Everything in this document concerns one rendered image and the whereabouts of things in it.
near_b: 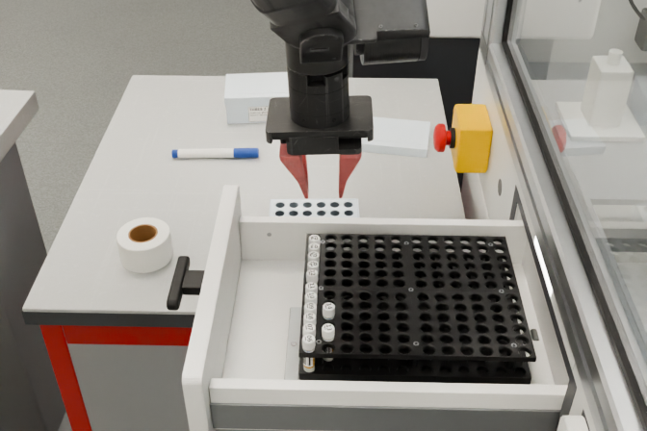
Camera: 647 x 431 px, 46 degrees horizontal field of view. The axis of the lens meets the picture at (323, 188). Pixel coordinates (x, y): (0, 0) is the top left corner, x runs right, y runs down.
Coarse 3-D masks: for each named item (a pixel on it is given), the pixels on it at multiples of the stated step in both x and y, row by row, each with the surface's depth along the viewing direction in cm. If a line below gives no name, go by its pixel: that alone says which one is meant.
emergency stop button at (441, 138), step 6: (438, 126) 106; (444, 126) 106; (438, 132) 105; (444, 132) 105; (450, 132) 106; (438, 138) 105; (444, 138) 105; (450, 138) 106; (438, 144) 105; (444, 144) 105; (438, 150) 106; (444, 150) 106
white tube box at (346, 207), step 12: (276, 204) 108; (288, 204) 107; (300, 204) 107; (312, 204) 107; (324, 204) 108; (336, 204) 108; (348, 204) 108; (312, 216) 105; (324, 216) 105; (336, 216) 105; (348, 216) 105
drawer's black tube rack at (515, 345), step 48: (336, 240) 85; (384, 240) 86; (432, 240) 86; (480, 240) 86; (336, 288) 79; (384, 288) 79; (432, 288) 79; (480, 288) 79; (336, 336) 74; (384, 336) 74; (432, 336) 74; (480, 336) 74; (528, 336) 74; (528, 384) 74
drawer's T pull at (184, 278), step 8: (184, 256) 81; (176, 264) 81; (184, 264) 80; (176, 272) 79; (184, 272) 80; (192, 272) 80; (200, 272) 80; (176, 280) 78; (184, 280) 79; (192, 280) 79; (200, 280) 79; (176, 288) 78; (184, 288) 78; (192, 288) 78; (200, 288) 78; (168, 296) 77; (176, 296) 77; (168, 304) 76; (176, 304) 76
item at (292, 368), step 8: (296, 312) 84; (296, 320) 83; (296, 328) 82; (288, 336) 81; (296, 336) 81; (288, 344) 80; (296, 344) 80; (288, 352) 79; (296, 352) 79; (288, 360) 78; (296, 360) 78; (288, 368) 77; (296, 368) 77; (288, 376) 77; (296, 376) 77
